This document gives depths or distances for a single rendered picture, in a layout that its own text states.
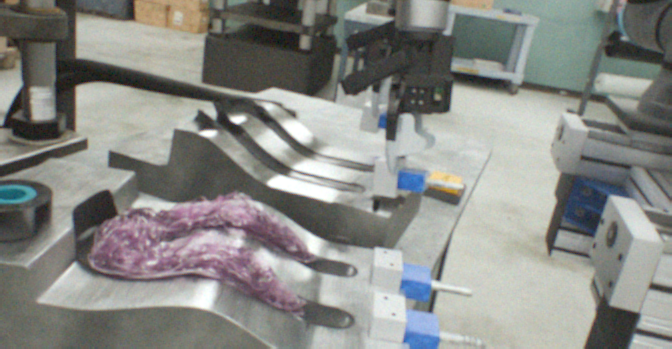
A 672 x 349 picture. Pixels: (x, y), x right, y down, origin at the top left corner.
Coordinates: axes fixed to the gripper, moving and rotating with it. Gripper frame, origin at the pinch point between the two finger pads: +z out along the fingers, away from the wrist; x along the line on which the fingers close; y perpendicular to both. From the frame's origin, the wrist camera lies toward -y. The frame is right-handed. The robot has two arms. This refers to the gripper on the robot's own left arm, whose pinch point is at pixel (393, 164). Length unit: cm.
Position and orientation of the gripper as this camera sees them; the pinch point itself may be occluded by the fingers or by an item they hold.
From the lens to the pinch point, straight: 90.8
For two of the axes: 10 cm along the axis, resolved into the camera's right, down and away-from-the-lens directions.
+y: 9.4, 1.3, -3.2
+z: -0.7, 9.8, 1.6
